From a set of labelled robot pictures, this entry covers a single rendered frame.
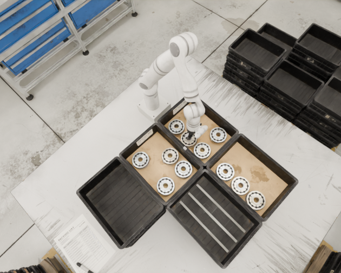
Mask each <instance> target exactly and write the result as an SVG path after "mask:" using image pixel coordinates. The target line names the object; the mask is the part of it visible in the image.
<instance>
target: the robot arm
mask: <svg viewBox="0 0 341 273"><path fill-rule="evenodd" d="M197 47H198V39H197V37H196V35H195V34H193V33H192V32H184V33H182V34H180V35H177V36H175V37H173V38H171V40H170V42H169V49H168V50H166V51H165V52H164V53H162V54H161V55H159V56H158V57H157V58H156V59H155V61H154V62H153V63H152V65H151V66H150V68H147V69H145V70H144V71H143V72H142V74H141V75H140V77H139V79H138V84H139V86H140V87H141V88H142V90H143V96H144V100H145V104H146V107H147V108H148V109H149V110H151V111H154V110H156V109H158V107H159V96H158V81H159V80H160V79H162V78H163V77H164V76H165V75H167V74H168V73H169V72H170V71H171V70H172V69H173V68H174V67H175V68H176V70H177V72H178V75H179V78H180V81H181V84H182V90H183V95H184V98H185V100H186V101H187V102H196V103H194V104H191V105H188V106H186V107H185V108H184V109H183V113H184V115H185V117H186V119H187V123H186V129H187V135H184V136H183V137H184V138H186V139H187V140H191V138H192V136H193V134H195V138H197V139H198V138H200V137H201V136H202V135H203V134H204V133H205V132H206V131H207V129H208V126H206V125H204V126H202V123H200V117H201V116H203V115H204V113H205V108H204V106H203V104H202V102H201V100H200V96H199V92H198V85H197V82H196V80H195V78H194V77H193V75H192V74H191V73H190V72H189V71H188V69H187V67H186V62H185V57H187V56H189V55H191V54H192V53H194V52H195V51H196V49H197Z"/></svg>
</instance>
